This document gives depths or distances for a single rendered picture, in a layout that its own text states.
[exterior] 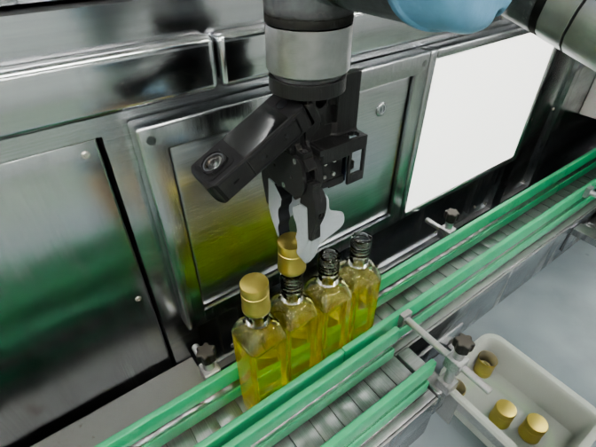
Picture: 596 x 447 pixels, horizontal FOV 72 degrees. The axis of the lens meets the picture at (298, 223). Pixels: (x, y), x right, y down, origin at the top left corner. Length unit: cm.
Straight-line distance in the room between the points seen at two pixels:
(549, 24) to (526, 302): 85
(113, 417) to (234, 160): 51
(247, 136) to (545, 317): 90
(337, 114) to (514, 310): 80
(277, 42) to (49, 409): 61
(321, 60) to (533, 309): 89
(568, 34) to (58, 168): 47
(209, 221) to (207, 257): 6
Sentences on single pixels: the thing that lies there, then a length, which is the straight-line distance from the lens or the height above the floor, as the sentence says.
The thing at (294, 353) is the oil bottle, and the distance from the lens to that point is 60.
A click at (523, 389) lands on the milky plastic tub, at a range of 94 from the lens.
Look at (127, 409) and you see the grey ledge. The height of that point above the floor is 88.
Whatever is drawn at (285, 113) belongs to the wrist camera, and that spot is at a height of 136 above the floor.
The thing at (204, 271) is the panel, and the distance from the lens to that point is 62.
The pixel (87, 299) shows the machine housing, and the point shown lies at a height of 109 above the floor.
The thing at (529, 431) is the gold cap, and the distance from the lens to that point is 87.
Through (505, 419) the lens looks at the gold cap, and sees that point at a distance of 86.
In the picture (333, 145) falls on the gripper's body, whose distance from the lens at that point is 40.
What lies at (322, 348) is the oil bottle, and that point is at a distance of 64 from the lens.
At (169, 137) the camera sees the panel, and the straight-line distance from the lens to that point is 48.
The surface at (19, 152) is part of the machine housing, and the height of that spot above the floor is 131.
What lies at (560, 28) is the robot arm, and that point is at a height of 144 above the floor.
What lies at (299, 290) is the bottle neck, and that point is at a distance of 53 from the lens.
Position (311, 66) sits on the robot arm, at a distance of 35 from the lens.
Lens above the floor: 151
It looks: 39 degrees down
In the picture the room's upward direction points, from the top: straight up
